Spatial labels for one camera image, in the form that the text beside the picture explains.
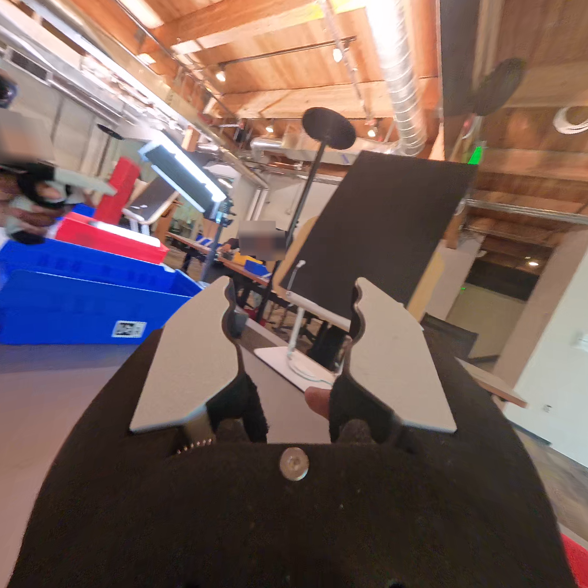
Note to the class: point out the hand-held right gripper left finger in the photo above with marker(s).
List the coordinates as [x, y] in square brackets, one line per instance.
[193, 363]

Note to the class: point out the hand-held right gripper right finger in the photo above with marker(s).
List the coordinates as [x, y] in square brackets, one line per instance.
[395, 367]

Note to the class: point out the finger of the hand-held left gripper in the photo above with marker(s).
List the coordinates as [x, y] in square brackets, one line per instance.
[87, 181]

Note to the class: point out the red plastic bin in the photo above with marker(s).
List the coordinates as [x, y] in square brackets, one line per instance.
[110, 241]

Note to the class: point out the blue plastic bin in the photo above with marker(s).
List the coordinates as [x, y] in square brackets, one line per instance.
[69, 303]

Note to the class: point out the person's right hand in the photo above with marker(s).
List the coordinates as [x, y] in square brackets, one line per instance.
[318, 400]

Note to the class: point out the small red storage bin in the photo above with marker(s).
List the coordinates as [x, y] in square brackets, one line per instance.
[117, 188]

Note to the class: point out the black floor lamp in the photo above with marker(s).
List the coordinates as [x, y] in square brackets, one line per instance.
[110, 132]

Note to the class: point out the slanted black panel board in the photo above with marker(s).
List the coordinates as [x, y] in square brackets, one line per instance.
[151, 200]

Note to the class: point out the LED light panel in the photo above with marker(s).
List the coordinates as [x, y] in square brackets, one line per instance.
[183, 172]

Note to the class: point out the wood edged office table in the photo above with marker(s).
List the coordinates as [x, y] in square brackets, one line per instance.
[496, 386]

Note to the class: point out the yellow storage bin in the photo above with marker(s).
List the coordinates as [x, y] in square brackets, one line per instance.
[240, 258]

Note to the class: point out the small blue storage bin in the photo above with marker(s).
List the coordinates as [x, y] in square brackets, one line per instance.
[255, 265]

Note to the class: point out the black light stand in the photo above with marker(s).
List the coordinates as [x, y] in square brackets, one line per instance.
[216, 239]

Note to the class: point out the ceiling spot light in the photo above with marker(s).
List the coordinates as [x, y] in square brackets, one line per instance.
[220, 75]

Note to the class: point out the green exit sign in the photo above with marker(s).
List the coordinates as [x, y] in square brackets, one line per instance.
[477, 156]

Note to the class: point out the black dome speaker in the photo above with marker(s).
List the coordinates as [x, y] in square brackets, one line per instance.
[500, 87]

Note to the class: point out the silver ceiling duct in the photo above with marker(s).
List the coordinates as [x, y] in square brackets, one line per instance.
[115, 92]
[399, 69]

